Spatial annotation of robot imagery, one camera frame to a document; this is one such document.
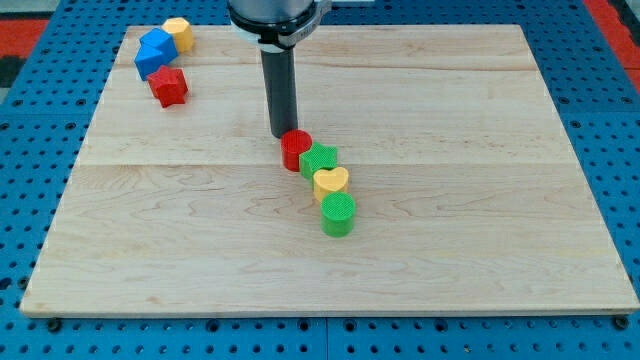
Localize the blue wedge block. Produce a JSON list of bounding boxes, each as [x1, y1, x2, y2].
[[134, 45, 166, 81]]

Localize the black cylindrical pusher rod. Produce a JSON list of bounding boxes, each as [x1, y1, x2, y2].
[[261, 49, 298, 139]]

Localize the yellow hexagon block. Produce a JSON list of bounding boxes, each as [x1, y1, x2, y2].
[[161, 17, 195, 53]]

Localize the green cylinder block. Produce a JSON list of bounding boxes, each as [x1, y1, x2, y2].
[[321, 192, 356, 237]]

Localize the wooden board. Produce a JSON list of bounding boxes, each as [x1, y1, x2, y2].
[[20, 25, 639, 318]]

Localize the blue cube block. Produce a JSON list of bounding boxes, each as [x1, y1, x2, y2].
[[140, 28, 178, 63]]

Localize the yellow heart block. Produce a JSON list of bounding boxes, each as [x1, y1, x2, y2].
[[312, 167, 350, 202]]

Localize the red cylinder block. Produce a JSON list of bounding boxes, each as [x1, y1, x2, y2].
[[280, 129, 313, 172]]

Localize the red star block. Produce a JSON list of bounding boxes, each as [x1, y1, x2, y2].
[[146, 65, 189, 108]]

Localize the green star block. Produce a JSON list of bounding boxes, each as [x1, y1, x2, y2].
[[299, 142, 338, 180]]

